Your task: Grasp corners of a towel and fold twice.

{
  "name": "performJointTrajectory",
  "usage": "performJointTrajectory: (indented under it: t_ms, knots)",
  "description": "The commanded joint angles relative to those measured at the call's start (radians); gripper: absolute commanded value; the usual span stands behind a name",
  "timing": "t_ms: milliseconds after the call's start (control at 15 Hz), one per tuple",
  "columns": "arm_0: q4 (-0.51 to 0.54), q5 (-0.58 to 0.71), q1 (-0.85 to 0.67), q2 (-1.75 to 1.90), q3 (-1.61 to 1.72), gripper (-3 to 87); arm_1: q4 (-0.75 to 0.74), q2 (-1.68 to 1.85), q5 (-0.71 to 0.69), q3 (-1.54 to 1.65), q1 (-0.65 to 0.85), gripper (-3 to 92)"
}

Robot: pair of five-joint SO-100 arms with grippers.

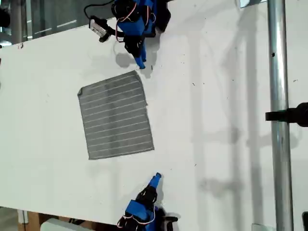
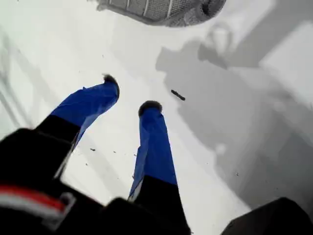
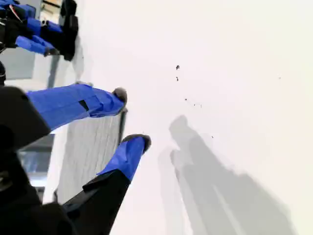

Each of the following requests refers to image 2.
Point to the small black scrap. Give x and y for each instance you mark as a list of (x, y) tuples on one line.
[(178, 95)]

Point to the grey striped towel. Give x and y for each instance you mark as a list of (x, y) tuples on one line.
[(159, 12)]

